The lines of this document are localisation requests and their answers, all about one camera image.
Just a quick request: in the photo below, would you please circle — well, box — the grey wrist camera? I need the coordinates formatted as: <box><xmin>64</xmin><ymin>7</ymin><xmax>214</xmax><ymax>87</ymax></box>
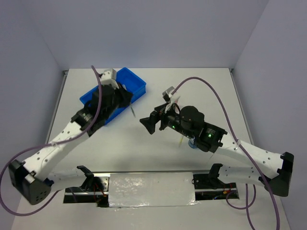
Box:
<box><xmin>100</xmin><ymin>69</ymin><xmax>118</xmax><ymax>88</ymax></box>
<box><xmin>162</xmin><ymin>86</ymin><xmax>180</xmax><ymax>113</ymax></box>

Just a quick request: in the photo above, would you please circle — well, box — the blue paint jar right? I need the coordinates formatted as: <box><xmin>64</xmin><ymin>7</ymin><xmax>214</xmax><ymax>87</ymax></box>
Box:
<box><xmin>188</xmin><ymin>139</ymin><xmax>198</xmax><ymax>149</ymax></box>

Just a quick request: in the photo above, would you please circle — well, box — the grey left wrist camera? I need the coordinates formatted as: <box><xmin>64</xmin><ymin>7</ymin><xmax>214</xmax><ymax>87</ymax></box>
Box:
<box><xmin>100</xmin><ymin>69</ymin><xmax>118</xmax><ymax>88</ymax></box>

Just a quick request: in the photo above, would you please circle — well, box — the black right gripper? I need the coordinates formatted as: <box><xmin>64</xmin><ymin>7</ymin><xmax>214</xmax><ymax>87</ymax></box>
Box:
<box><xmin>139</xmin><ymin>99</ymin><xmax>194</xmax><ymax>138</ymax></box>

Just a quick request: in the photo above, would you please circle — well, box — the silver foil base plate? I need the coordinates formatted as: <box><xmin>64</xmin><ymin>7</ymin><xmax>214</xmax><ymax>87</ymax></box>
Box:
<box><xmin>108</xmin><ymin>172</ymin><xmax>197</xmax><ymax>207</ymax></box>

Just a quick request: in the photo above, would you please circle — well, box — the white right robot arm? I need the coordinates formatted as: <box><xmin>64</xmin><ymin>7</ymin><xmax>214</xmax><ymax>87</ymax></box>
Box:
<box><xmin>140</xmin><ymin>103</ymin><xmax>294</xmax><ymax>197</ymax></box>

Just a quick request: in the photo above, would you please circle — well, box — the blue compartment tray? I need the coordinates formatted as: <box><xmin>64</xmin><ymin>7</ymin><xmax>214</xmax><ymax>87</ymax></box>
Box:
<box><xmin>79</xmin><ymin>67</ymin><xmax>146</xmax><ymax>124</ymax></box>

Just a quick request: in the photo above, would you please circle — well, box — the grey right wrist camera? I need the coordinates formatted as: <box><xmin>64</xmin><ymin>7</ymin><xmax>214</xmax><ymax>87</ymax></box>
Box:
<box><xmin>162</xmin><ymin>86</ymin><xmax>180</xmax><ymax>113</ymax></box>

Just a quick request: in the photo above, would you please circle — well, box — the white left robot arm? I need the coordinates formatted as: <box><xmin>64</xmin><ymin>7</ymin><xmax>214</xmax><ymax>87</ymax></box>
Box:
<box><xmin>9</xmin><ymin>84</ymin><xmax>133</xmax><ymax>205</ymax></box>

